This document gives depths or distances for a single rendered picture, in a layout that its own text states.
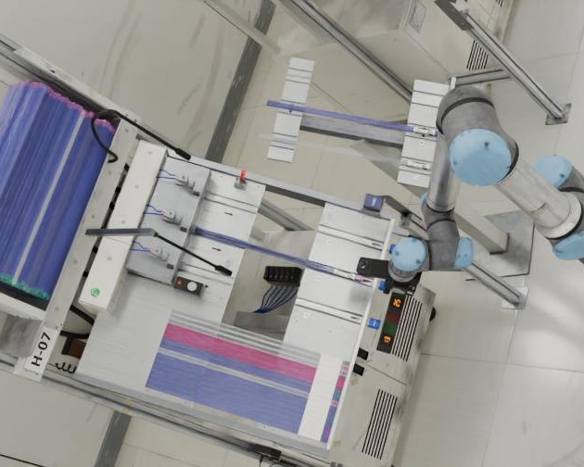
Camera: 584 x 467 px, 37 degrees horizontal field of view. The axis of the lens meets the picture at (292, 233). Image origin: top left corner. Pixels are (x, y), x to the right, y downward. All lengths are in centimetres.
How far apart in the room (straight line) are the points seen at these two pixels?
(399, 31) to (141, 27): 167
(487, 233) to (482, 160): 127
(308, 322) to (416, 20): 125
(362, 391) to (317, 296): 57
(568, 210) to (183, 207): 103
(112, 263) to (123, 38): 208
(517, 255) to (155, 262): 131
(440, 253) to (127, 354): 90
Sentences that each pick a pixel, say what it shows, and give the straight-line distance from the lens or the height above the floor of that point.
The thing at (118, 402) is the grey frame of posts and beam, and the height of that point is 104.
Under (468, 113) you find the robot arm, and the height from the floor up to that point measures 119.
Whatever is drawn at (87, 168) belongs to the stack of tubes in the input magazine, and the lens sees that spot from 238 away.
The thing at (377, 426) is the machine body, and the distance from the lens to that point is 297.
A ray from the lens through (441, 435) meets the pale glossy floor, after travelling 305.
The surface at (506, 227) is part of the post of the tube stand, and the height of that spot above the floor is 1.
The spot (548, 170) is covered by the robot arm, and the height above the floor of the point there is 78.
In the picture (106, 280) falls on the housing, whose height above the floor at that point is 126.
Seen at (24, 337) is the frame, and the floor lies 139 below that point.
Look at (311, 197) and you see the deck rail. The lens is 250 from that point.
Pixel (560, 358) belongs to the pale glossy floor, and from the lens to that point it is 290.
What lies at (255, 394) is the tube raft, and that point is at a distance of 236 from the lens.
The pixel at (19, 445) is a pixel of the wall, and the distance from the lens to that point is 406.
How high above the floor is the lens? 244
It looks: 39 degrees down
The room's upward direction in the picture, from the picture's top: 59 degrees counter-clockwise
